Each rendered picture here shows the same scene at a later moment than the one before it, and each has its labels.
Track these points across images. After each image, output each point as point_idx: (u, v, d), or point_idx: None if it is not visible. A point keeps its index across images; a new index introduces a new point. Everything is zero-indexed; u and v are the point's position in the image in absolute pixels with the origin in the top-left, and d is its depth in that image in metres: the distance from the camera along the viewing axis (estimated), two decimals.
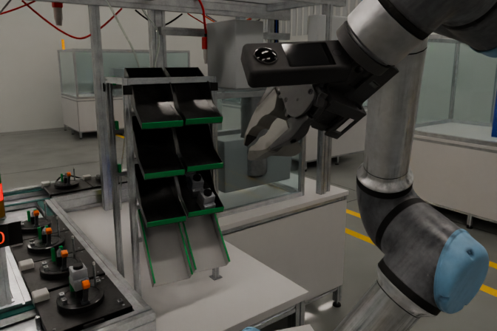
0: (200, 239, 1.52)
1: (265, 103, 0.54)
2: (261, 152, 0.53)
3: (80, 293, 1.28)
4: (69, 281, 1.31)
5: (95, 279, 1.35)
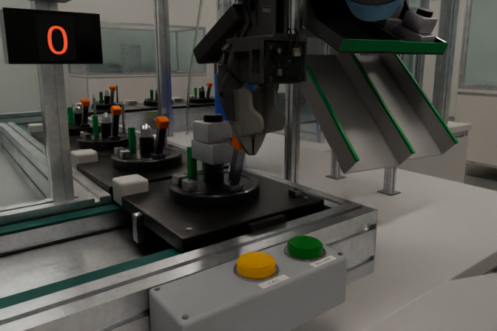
0: (390, 111, 0.86)
1: (259, 103, 0.57)
2: (233, 131, 0.54)
3: (217, 174, 0.63)
4: (189, 156, 0.65)
5: None
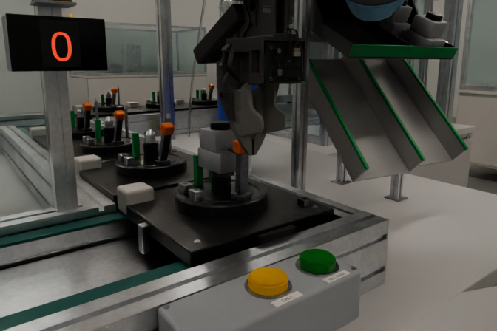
0: (399, 116, 0.85)
1: (259, 103, 0.57)
2: (233, 131, 0.54)
3: (225, 182, 0.61)
4: (196, 164, 0.64)
5: None
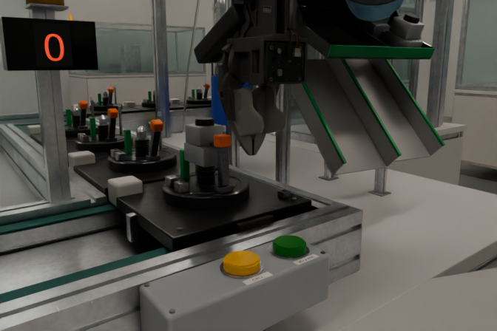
0: (379, 114, 0.89)
1: (259, 103, 0.57)
2: (233, 131, 0.54)
3: (209, 176, 0.65)
4: (183, 158, 0.68)
5: None
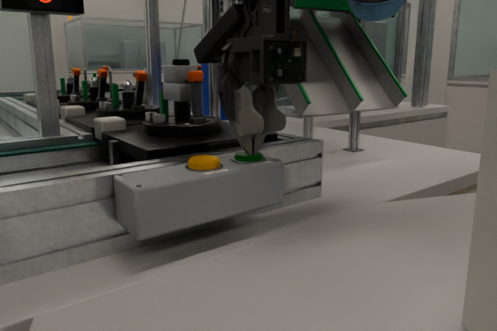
0: (349, 69, 0.95)
1: (259, 103, 0.57)
2: (233, 131, 0.54)
3: (185, 111, 0.72)
4: (161, 98, 0.75)
5: (202, 103, 0.78)
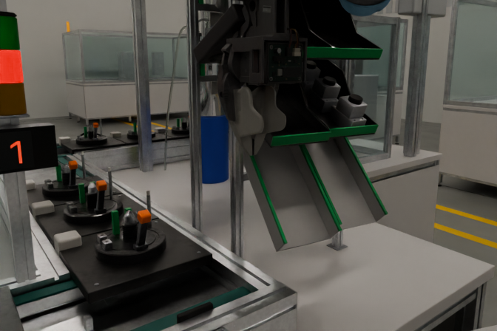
0: (330, 181, 0.95)
1: (259, 103, 0.57)
2: (233, 131, 0.54)
3: None
4: None
5: None
